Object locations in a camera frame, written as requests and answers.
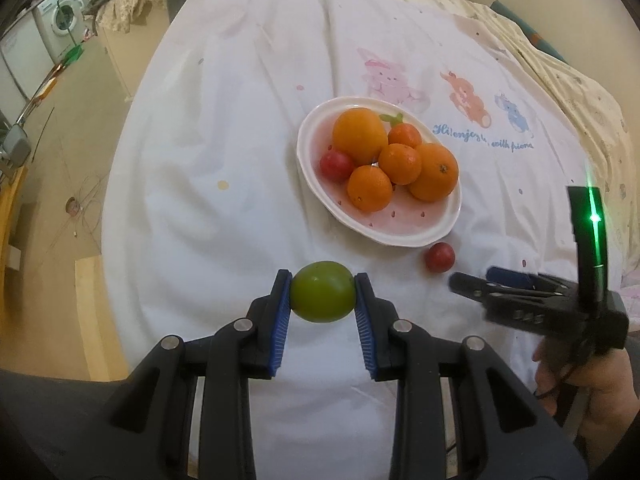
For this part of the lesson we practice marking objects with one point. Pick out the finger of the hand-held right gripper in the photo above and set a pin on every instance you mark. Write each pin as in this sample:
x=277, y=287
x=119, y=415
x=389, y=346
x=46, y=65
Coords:
x=525, y=310
x=510, y=276

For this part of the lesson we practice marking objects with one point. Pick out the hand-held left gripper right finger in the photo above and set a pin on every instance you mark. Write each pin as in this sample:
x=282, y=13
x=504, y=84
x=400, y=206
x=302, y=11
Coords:
x=365, y=335

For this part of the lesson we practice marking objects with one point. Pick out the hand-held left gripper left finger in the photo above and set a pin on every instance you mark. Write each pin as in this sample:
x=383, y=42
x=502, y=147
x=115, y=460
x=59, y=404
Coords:
x=281, y=330

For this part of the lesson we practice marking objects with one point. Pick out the green round fruit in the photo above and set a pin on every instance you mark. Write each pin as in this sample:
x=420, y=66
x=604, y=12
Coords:
x=323, y=291

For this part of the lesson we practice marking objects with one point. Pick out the red cherry tomato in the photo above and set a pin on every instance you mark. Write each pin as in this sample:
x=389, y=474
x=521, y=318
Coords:
x=336, y=166
x=440, y=258

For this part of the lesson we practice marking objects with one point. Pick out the pink strawberry-pattern plate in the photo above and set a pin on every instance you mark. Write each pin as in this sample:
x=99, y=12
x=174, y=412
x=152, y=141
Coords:
x=400, y=222

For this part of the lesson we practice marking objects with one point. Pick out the large deep orange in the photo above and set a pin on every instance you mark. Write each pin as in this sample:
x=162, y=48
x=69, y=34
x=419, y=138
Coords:
x=435, y=172

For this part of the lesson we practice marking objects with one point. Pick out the medium orange tangerine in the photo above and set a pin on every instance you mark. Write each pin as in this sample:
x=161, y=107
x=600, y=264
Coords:
x=370, y=188
x=400, y=164

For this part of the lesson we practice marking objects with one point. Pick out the small reddish tangerine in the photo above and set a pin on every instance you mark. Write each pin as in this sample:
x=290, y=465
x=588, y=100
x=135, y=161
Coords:
x=406, y=135

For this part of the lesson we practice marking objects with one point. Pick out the large pale orange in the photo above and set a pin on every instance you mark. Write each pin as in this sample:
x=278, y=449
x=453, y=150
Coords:
x=359, y=135

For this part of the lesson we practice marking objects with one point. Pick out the person's right hand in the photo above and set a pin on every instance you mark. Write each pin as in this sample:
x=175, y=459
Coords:
x=605, y=390

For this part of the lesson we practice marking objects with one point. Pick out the white printed blanket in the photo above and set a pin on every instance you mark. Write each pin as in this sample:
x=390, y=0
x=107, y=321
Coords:
x=225, y=135

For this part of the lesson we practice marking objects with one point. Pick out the teal pillow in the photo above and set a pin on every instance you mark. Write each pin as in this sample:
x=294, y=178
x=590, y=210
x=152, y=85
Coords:
x=530, y=30

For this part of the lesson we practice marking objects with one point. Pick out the yellow wooden furniture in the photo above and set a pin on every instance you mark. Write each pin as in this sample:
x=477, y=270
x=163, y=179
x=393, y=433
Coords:
x=10, y=220

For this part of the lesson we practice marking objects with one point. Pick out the grey metal box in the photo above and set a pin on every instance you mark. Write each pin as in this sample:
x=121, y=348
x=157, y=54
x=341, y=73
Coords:
x=15, y=145

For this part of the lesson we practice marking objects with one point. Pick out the green dustpan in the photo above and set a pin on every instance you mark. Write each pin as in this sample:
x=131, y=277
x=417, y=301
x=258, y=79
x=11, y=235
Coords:
x=72, y=54

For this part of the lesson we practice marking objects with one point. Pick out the floral cloth pile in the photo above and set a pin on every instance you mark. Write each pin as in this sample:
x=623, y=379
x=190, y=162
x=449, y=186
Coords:
x=127, y=2

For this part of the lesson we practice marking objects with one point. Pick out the white cabinet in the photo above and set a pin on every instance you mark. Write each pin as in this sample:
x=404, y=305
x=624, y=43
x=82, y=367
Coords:
x=20, y=65

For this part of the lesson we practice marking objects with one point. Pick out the white washing machine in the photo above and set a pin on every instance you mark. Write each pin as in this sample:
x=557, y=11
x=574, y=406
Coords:
x=60, y=17

